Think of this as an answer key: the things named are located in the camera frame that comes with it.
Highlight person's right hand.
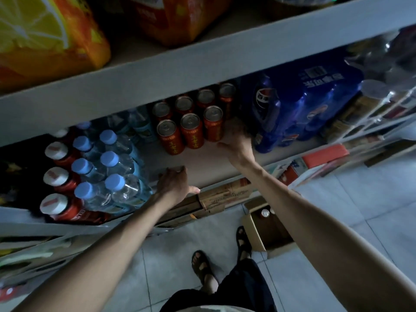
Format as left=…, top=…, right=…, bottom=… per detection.
left=216, top=131, right=260, bottom=172

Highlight person's left hand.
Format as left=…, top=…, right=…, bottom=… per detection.
left=156, top=165, right=201, bottom=208

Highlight brown cardboard box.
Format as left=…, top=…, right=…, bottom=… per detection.
left=241, top=195, right=297, bottom=260

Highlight grey metal shelf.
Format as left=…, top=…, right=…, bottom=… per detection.
left=0, top=0, right=416, bottom=244

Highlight person's right forearm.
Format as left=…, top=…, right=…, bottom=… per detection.
left=240, top=160, right=416, bottom=312

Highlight person's left forearm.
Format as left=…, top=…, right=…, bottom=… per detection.
left=13, top=195, right=178, bottom=312

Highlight person's left dark sandal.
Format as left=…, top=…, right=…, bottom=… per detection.
left=191, top=250, right=219, bottom=293

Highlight person's dark sandal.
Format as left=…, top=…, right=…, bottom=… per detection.
left=191, top=250, right=219, bottom=293
left=235, top=225, right=253, bottom=262

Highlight person's right dark sandal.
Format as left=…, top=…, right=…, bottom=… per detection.
left=235, top=225, right=253, bottom=262

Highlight person's left leg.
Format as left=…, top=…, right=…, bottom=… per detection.
left=198, top=260, right=219, bottom=295

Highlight brown flat carton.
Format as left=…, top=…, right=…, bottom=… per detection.
left=157, top=195, right=227, bottom=228

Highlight tan printed carton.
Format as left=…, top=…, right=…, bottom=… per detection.
left=197, top=178, right=253, bottom=210

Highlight white blue-printed carton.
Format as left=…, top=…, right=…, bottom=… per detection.
left=274, top=158, right=308, bottom=174

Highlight pack of blue-capped water bottles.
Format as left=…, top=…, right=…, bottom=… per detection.
left=72, top=105, right=160, bottom=213

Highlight blue cola bottle pack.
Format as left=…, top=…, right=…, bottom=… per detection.
left=242, top=50, right=364, bottom=154

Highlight red and white carton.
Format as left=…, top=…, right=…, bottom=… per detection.
left=278, top=143, right=351, bottom=187

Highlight pack of white-capped red bottles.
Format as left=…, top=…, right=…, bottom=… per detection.
left=39, top=128, right=111, bottom=224

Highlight dark shorts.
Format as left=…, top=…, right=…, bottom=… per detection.
left=159, top=258, right=277, bottom=312

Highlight shrink-wrapped pack of gold tins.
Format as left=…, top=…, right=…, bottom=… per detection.
left=320, top=26, right=416, bottom=145

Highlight orange drink pack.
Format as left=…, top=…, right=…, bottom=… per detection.
left=123, top=0, right=234, bottom=48

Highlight stack of colourful packets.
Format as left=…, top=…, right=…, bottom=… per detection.
left=0, top=235, right=108, bottom=302

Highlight clear labelled bottle pack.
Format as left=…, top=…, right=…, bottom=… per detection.
left=268, top=0, right=340, bottom=12

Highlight yellow lemon-print drink pack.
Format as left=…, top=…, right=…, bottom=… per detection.
left=0, top=0, right=112, bottom=92

